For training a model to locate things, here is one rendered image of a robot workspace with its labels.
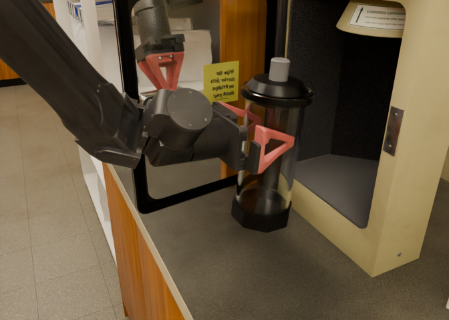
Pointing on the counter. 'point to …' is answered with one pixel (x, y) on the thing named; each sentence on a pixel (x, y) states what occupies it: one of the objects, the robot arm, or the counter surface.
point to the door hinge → (281, 19)
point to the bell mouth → (373, 18)
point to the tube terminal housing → (369, 266)
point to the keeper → (393, 130)
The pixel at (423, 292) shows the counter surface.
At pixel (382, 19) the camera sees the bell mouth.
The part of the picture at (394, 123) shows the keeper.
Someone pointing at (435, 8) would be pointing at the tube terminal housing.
